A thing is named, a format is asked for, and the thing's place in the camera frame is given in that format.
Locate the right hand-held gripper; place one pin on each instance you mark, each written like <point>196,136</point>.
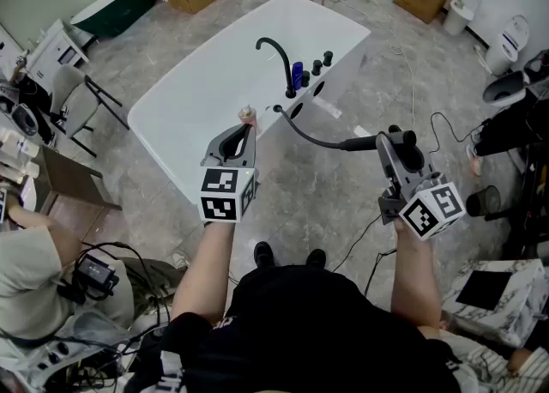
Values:
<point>429,211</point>

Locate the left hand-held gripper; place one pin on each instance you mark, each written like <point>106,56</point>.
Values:
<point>218,194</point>

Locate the person's right forearm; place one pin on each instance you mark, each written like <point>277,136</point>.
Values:
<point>414,279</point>

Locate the person's left forearm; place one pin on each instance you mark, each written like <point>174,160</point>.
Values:
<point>201,271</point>

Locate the white bathtub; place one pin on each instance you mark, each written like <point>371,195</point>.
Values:
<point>206,82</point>

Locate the dark green bathtub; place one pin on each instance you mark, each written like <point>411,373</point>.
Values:
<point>116,5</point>

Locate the pink soap bottle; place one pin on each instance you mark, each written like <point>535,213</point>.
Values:
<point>249,116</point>

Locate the black mesh bin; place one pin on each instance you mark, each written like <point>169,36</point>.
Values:
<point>484,201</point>

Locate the blue bottle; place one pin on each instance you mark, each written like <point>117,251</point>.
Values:
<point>297,71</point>

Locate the black faucet knob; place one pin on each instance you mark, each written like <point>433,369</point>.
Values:
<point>305,79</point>
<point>328,58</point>
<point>316,68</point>

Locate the person's left black shoe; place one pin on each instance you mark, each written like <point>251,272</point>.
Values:
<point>263,254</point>

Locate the person's black shoe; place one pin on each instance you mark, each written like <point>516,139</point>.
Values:
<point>316,257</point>
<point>263,254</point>

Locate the person's right black shoe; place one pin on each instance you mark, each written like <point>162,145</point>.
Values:
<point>316,257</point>

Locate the grey white toilet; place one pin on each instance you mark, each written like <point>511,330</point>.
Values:
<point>23,120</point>
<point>514,82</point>

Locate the black metal rack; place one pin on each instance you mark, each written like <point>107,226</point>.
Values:
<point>532,211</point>

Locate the white round bin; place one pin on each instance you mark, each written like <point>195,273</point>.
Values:
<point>456,18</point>

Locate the dark wooden table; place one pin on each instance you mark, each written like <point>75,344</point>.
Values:
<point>73,177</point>

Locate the grey chair with black legs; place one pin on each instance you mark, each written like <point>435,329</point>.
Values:
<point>75,99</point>

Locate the marble patterned box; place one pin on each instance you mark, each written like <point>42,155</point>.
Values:
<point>523,292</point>

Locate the black box device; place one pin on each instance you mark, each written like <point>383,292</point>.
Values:
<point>94,272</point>

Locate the person's black clothed body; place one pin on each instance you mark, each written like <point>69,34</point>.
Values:
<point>300,331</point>

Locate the white cabinet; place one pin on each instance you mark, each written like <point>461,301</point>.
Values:
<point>51,46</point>

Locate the white plastic bottle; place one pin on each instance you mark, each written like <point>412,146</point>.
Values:
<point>19,170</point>
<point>19,144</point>

